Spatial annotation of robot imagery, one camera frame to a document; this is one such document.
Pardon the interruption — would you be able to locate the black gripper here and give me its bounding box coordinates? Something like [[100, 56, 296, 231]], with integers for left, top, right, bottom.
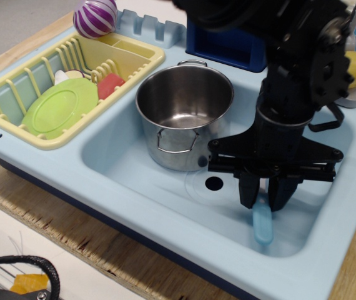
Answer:
[[208, 125, 344, 212]]

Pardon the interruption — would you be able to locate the blue handled white spoon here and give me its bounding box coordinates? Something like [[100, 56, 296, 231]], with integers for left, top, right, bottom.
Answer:
[[252, 188, 274, 246]]

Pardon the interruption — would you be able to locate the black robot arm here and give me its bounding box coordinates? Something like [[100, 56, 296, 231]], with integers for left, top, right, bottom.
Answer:
[[175, 1, 354, 211]]

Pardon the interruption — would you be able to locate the stainless steel pot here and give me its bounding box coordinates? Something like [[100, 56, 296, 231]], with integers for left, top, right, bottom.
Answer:
[[136, 60, 234, 172]]

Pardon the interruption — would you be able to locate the grey toy faucet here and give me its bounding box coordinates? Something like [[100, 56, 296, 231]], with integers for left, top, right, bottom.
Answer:
[[335, 1, 356, 108]]

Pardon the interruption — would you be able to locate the dark blue plastic bin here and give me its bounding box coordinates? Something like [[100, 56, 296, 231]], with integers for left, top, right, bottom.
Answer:
[[186, 20, 267, 73]]

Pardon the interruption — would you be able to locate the red toy food block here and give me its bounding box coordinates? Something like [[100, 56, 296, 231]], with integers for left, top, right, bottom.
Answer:
[[97, 73, 125, 100]]

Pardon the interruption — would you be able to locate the green plastic plate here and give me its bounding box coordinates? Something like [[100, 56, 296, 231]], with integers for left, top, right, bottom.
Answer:
[[22, 78, 99, 139]]

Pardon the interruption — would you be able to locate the white purple toy slice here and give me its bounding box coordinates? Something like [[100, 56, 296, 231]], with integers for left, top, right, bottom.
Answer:
[[54, 69, 85, 85]]

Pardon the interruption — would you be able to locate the purple striped toy onion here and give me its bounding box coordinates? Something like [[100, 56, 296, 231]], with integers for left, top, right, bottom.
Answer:
[[72, 0, 118, 39]]

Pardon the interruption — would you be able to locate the yellow dish rack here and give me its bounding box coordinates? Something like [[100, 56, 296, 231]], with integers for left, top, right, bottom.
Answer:
[[0, 32, 165, 150]]

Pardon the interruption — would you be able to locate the yellow tape piece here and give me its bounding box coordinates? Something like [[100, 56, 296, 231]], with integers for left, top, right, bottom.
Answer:
[[9, 274, 49, 295]]

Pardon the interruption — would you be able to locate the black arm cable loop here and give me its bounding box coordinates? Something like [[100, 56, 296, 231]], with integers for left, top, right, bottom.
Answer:
[[308, 102, 345, 132]]

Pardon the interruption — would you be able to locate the black braided cable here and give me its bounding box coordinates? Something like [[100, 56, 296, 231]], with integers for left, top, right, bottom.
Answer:
[[0, 254, 61, 300]]

